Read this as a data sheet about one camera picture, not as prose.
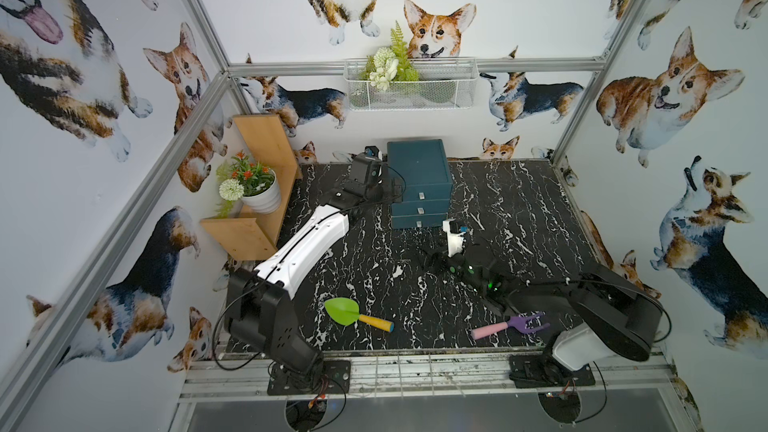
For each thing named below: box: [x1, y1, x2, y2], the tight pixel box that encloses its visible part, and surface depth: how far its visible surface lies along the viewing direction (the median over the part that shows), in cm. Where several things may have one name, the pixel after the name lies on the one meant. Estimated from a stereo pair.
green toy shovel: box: [324, 297, 395, 333], surface depth 85 cm
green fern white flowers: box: [360, 20, 420, 92], surface depth 82 cm
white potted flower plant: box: [215, 150, 281, 219], surface depth 91 cm
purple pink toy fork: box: [471, 312, 550, 340], surface depth 83 cm
